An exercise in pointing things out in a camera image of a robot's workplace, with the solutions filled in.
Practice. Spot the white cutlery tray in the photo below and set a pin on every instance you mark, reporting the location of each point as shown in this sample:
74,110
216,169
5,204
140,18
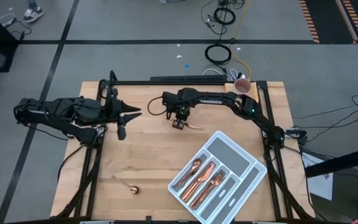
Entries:
228,152

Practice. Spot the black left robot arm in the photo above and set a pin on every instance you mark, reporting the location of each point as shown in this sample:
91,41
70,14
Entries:
57,109

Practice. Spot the black beam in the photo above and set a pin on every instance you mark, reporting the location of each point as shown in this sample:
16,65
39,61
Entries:
337,162

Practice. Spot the copper spoon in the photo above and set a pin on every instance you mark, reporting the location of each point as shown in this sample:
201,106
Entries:
186,175
194,126
134,189
196,162

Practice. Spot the wooden fork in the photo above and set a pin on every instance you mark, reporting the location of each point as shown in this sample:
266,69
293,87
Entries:
204,194

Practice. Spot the black perforated power strip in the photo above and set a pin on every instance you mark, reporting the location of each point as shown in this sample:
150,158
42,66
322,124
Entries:
191,77

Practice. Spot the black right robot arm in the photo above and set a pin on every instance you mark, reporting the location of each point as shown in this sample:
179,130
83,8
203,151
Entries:
216,101

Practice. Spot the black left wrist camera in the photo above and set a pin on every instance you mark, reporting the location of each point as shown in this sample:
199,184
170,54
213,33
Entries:
121,132

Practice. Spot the black mat with orange stripes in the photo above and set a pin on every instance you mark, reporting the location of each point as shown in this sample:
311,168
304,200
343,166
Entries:
328,18

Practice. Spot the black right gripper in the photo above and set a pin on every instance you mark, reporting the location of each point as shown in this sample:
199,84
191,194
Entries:
179,102

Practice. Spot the white mug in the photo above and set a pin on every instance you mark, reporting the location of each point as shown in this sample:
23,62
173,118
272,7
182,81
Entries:
242,84

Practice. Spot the person's foot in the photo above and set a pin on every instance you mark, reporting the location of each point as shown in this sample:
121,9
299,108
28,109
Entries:
33,14

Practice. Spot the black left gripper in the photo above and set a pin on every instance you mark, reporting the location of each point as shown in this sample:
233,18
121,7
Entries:
113,109

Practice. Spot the white board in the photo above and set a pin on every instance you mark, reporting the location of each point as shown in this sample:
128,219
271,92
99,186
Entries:
320,186

